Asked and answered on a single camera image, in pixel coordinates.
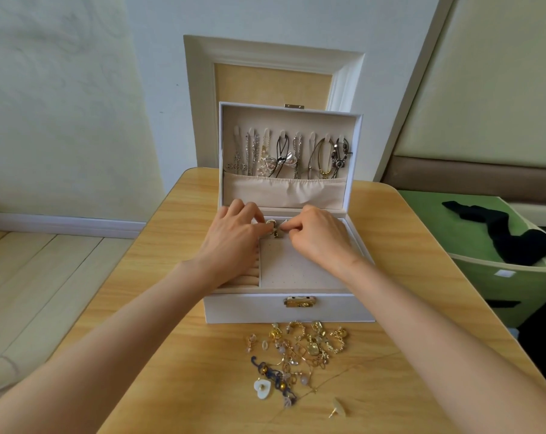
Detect person's right hand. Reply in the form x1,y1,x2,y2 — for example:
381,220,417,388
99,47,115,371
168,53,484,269
278,205,365,280

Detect person's left hand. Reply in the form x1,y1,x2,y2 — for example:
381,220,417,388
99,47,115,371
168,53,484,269
192,198,275,288

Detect white jewelry box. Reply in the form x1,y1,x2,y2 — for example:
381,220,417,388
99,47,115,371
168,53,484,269
203,102,376,326

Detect brown cord bead necklace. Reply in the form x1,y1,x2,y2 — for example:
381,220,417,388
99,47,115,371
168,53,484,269
307,134,335,180

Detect silver cross pendant necklace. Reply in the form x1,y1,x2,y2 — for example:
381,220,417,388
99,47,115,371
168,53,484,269
230,128,245,176

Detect square pendant cord necklace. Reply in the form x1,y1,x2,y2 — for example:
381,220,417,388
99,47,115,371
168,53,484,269
330,135,354,179

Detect silver link chain necklace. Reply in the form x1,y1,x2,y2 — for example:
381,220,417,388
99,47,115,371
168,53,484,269
294,133,305,180

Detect bow pendant cord necklace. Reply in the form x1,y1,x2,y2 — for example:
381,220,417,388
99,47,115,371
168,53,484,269
268,131,298,179

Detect slim silver rope chain necklace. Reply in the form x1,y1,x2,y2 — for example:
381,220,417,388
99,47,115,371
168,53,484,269
244,129,257,177

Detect small earrings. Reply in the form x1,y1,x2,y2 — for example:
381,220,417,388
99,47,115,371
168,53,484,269
244,321,351,422

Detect person's left forearm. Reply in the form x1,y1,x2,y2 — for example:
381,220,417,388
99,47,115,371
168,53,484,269
0,259,227,434

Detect person's right forearm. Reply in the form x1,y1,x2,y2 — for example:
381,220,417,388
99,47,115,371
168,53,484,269
339,259,546,434

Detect black cloth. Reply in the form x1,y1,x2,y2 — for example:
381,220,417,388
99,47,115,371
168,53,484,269
441,200,546,268

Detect beige padded wall panel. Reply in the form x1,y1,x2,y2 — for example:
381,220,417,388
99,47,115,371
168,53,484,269
382,0,546,206

